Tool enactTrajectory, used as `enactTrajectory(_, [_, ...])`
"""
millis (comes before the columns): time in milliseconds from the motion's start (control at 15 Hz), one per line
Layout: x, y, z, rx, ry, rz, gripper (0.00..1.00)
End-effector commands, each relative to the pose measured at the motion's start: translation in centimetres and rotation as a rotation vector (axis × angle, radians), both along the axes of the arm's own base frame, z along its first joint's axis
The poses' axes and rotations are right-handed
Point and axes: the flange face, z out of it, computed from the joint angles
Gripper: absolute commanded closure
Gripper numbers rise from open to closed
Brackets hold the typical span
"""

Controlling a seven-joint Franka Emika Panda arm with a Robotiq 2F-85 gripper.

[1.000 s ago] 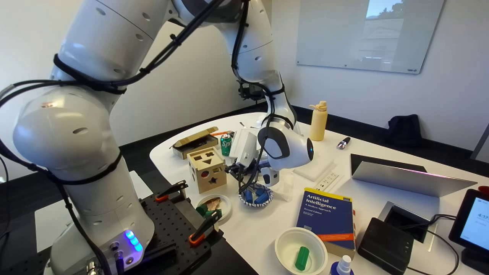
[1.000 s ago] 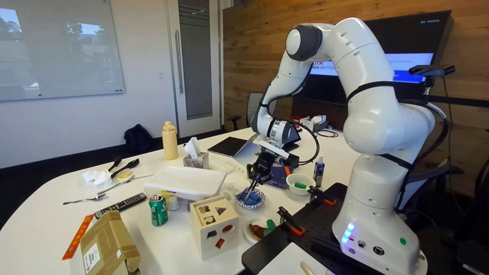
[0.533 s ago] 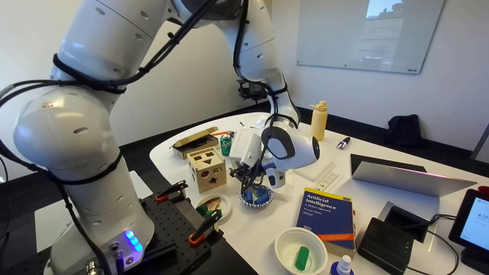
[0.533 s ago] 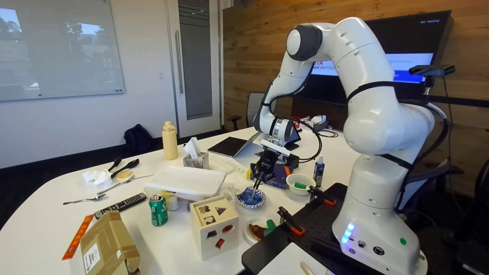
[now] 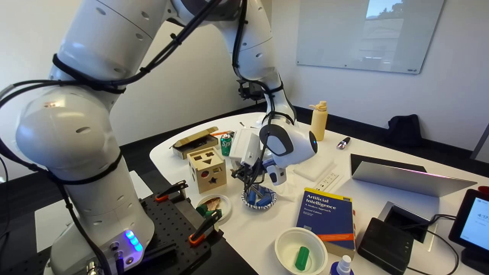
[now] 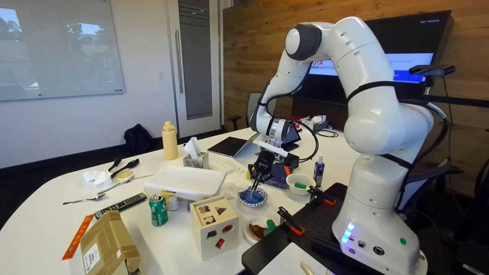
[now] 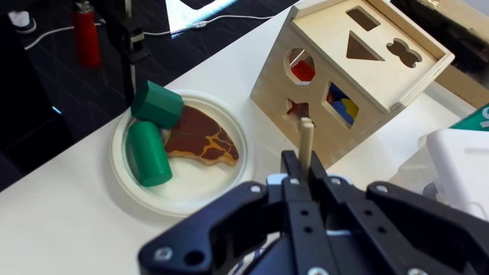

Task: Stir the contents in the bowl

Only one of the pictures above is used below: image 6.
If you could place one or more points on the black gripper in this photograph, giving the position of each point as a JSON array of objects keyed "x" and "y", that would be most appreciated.
[{"x": 263, "y": 163}]

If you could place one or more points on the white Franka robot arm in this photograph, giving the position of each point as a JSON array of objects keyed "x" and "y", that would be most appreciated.
[{"x": 376, "y": 131}]

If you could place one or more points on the clear bowl with blue contents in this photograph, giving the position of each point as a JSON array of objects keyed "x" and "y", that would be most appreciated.
[{"x": 251, "y": 198}]

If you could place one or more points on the small white bowl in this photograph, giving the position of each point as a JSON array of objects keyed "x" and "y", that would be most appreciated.
[{"x": 299, "y": 183}]

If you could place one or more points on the blue book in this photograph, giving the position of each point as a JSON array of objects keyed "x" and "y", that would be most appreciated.
[{"x": 278, "y": 177}]

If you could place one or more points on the silver laptop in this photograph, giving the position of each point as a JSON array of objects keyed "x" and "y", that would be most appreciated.
[{"x": 244, "y": 152}]

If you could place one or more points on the small black box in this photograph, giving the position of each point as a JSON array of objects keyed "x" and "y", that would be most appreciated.
[{"x": 290, "y": 160}]

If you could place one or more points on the green toy piece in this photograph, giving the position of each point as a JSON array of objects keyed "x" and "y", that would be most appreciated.
[{"x": 299, "y": 184}]

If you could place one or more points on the black flat tablet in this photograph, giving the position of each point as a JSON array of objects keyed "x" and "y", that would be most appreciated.
[{"x": 229, "y": 145}]

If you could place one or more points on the white plate with brown food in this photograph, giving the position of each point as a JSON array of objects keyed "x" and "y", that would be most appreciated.
[{"x": 257, "y": 229}]

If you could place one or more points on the orange and black clamp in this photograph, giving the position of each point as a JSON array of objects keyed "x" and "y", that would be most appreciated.
[{"x": 290, "y": 221}]

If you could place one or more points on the small screen on stand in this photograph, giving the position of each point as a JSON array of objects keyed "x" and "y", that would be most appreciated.
[{"x": 292, "y": 136}]

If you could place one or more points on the wooden shape sorter cube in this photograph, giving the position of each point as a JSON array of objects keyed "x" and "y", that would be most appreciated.
[{"x": 214, "y": 224}]

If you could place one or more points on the glue bottle with blue cap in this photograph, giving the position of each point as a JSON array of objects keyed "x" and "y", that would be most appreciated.
[{"x": 319, "y": 169}]

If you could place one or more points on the grey tissue holder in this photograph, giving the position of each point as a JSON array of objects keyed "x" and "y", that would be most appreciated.
[{"x": 196, "y": 154}]

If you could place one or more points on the white rectangular tray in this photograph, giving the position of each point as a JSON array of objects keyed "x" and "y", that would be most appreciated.
[{"x": 185, "y": 180}]

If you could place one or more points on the white desk device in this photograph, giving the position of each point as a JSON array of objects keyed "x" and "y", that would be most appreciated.
[{"x": 318, "y": 123}]

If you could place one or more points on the small white cup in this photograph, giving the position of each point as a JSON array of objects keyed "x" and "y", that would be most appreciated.
[{"x": 171, "y": 200}]

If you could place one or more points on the yellow squeeze bottle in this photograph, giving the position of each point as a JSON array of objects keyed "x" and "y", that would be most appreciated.
[{"x": 170, "y": 140}]

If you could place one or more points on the green soda can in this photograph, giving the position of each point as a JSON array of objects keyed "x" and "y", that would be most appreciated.
[{"x": 157, "y": 209}]

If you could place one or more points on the black backpack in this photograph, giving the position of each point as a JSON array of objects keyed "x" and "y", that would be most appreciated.
[{"x": 137, "y": 137}]

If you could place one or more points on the large black plastic spoon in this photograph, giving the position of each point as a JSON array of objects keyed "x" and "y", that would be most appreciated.
[{"x": 125, "y": 166}]

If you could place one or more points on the wooden brush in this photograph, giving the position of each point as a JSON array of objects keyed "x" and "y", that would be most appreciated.
[{"x": 125, "y": 175}]

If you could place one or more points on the white door with glass panel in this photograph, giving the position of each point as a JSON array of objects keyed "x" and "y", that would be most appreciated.
[{"x": 196, "y": 61}]

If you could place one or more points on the black remote control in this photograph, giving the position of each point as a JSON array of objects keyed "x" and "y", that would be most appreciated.
[{"x": 121, "y": 204}]

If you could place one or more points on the small black plastic spoon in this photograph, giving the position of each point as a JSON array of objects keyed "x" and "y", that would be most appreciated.
[{"x": 115, "y": 163}]

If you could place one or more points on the white crumpled plastic bag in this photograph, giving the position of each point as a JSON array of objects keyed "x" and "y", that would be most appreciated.
[{"x": 95, "y": 177}]

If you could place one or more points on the brown cardboard box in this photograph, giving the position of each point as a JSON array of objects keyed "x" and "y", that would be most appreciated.
[{"x": 108, "y": 246}]

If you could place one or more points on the blue office chair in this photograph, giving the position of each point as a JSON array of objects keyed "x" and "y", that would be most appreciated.
[{"x": 422, "y": 183}]

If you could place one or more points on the silver metal spoon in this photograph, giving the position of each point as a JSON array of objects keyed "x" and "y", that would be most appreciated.
[{"x": 92, "y": 195}]

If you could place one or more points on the orange ruler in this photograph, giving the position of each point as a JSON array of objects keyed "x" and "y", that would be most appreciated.
[{"x": 78, "y": 236}]

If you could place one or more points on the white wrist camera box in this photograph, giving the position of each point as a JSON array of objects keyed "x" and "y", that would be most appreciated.
[{"x": 270, "y": 145}]

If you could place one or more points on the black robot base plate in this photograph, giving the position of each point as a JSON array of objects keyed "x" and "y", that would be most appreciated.
[{"x": 299, "y": 229}]

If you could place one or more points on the large wall television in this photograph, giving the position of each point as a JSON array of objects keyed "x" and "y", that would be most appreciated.
[{"x": 406, "y": 39}]

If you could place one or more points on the wall whiteboard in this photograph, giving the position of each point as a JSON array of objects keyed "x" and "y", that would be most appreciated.
[{"x": 58, "y": 47}]

